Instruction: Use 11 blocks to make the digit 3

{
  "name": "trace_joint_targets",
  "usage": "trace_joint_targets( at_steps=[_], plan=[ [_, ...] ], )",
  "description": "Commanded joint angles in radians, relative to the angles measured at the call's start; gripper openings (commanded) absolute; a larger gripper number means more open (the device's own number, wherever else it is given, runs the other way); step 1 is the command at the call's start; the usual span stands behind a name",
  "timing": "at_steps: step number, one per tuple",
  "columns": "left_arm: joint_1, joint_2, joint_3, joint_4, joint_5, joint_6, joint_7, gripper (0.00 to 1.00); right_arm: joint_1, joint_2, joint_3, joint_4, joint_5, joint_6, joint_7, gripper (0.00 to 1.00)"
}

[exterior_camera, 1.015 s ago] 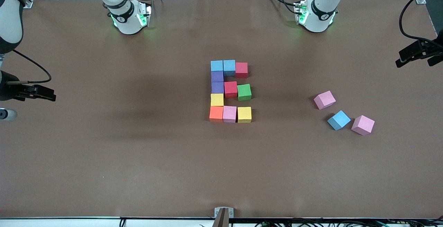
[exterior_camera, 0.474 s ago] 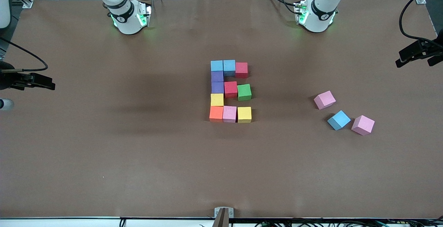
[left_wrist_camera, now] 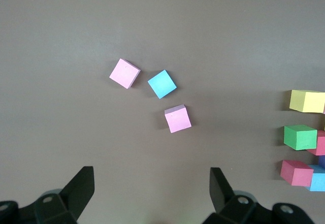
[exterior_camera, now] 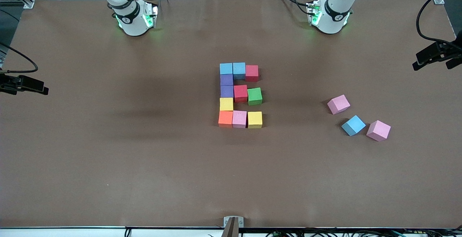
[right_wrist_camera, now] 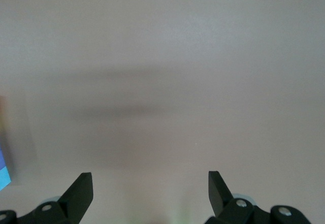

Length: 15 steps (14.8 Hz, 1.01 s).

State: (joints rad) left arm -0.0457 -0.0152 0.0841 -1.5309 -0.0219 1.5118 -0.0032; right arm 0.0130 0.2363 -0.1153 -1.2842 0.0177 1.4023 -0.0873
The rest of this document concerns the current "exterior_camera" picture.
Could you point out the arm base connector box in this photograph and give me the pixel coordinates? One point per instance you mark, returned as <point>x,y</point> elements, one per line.
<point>314,13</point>
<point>150,14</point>

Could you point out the white table edge rail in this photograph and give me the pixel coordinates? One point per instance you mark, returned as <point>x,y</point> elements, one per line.
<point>54,233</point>

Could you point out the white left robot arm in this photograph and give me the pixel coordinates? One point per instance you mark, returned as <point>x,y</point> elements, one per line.
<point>334,16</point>

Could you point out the large table cover sheet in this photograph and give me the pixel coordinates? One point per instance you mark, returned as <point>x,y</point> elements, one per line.
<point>72,139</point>

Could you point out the pink foam cube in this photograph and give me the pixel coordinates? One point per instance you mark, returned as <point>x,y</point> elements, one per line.
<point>378,130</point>
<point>338,104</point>
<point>239,119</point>

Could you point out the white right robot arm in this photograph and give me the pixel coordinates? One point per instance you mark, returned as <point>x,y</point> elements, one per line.
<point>131,16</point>

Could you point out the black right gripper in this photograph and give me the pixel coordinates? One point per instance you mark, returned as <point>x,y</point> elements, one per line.
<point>14,82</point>

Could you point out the yellow foam cube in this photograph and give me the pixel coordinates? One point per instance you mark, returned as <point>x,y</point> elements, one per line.
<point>255,119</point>
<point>226,104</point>

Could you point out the grey metal table bracket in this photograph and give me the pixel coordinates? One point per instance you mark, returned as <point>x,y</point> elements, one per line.
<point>233,222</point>

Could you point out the green foam cube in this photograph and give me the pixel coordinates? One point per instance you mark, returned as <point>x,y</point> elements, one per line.
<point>255,96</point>

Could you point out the red foam cube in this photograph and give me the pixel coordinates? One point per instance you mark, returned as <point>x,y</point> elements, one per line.
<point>240,93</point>
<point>252,73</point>

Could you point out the orange foam cube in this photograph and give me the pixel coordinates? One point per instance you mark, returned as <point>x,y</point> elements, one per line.
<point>225,118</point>

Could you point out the purple foam cube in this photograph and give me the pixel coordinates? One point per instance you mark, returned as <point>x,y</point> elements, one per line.
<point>227,91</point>
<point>226,80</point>

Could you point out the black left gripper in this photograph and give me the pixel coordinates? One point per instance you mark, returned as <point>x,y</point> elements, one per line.
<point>442,50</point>

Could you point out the blue foam cube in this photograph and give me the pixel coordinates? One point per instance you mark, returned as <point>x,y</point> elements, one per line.
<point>239,71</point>
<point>354,125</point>
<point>226,69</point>

